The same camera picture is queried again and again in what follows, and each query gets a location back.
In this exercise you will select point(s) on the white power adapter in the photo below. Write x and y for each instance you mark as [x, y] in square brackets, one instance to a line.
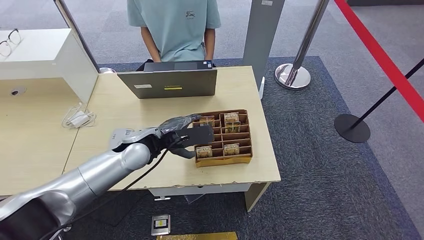
[78, 119]

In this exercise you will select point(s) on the yellow floor tape strip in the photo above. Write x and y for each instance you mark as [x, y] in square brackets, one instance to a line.
[198, 236]

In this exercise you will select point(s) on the dark blue carpet rug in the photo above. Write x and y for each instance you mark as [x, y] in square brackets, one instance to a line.
[314, 165]

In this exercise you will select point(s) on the grey standing panel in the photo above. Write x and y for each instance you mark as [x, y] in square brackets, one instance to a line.
[261, 39]

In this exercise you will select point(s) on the person's right forearm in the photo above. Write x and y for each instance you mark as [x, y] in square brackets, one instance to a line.
[152, 49]

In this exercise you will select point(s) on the chrome stanchion post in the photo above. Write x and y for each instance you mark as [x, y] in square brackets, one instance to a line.
[77, 33]
[293, 76]

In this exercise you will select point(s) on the white cabinet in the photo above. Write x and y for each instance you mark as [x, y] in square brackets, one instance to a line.
[39, 51]

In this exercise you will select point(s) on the hotel key card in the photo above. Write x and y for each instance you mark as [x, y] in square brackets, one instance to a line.
[231, 149]
[208, 121]
[204, 152]
[233, 127]
[231, 117]

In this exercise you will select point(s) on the person's left forearm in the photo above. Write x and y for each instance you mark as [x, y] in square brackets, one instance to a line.
[209, 48]

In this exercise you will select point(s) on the cardboard card organizer box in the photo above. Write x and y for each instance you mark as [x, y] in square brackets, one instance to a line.
[222, 161]

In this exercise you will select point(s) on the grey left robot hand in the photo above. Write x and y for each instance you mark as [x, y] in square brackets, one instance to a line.
[180, 122]

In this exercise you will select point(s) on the desk leg panel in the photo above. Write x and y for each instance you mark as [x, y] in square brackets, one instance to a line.
[255, 196]

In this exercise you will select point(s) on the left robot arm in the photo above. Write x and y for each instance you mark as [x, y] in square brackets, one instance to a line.
[99, 172]

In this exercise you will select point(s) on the clear plastic film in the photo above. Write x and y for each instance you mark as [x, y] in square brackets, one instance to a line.
[182, 121]

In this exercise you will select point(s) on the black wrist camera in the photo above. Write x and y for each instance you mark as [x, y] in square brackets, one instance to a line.
[198, 136]

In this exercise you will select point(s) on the black rimmed eyeglasses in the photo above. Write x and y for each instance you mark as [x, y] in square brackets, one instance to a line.
[15, 36]

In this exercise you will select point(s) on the black stanchion post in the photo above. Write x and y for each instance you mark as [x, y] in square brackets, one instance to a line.
[351, 128]

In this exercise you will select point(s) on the red barrier belt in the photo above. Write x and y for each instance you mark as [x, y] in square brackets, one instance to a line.
[381, 53]

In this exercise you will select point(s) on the grey laptop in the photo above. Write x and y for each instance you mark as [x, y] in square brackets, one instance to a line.
[172, 82]

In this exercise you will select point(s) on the grey card reader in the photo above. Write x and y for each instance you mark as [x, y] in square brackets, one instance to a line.
[117, 136]

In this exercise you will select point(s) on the metal floor socket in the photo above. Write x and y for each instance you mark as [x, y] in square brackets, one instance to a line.
[160, 225]

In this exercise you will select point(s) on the person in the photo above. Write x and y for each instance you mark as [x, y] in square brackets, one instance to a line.
[172, 30]

